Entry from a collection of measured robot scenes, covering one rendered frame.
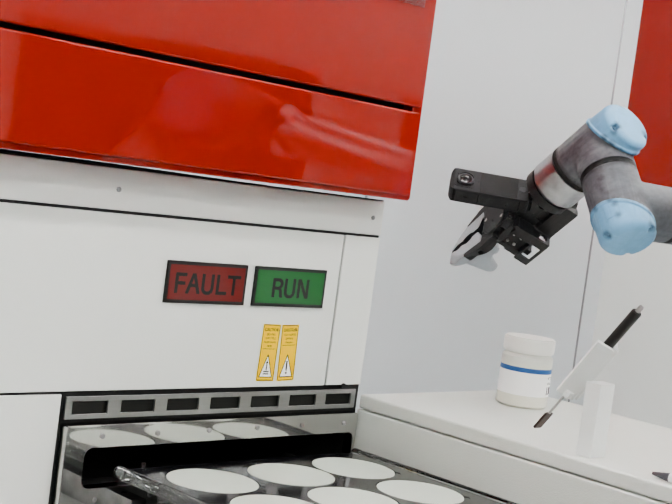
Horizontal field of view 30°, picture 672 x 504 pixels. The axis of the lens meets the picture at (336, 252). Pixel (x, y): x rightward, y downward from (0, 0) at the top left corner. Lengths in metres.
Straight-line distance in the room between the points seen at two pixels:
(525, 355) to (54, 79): 0.78
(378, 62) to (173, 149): 0.32
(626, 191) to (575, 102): 2.88
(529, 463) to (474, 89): 2.69
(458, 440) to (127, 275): 0.45
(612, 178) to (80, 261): 0.69
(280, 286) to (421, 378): 2.54
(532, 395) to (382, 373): 2.20
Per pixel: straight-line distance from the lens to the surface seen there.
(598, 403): 1.44
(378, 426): 1.63
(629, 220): 1.61
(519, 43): 4.24
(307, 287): 1.55
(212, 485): 1.35
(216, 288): 1.46
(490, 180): 1.78
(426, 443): 1.58
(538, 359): 1.73
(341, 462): 1.54
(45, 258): 1.33
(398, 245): 3.86
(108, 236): 1.36
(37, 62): 1.25
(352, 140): 1.51
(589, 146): 1.68
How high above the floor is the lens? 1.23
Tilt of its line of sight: 3 degrees down
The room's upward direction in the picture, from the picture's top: 8 degrees clockwise
